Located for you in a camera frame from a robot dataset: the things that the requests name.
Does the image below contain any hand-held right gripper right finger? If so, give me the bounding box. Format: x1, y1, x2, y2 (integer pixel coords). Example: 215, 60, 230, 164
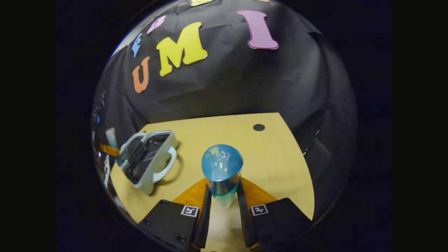
237, 177, 312, 251

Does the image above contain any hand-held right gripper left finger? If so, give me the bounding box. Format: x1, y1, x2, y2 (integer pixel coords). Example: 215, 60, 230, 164
138, 178, 212, 252

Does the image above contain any pale green skin care tube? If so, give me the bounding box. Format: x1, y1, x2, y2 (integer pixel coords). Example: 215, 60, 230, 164
106, 128, 118, 149

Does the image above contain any small pale blue suitcase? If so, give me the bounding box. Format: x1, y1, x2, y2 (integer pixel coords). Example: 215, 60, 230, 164
118, 130, 179, 195

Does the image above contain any blue capped skin care bottle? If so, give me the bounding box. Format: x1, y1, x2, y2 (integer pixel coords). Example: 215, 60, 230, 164
201, 144, 244, 208

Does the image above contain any black backdrop cloth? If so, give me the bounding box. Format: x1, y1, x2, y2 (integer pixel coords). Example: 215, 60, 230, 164
93, 0, 357, 224

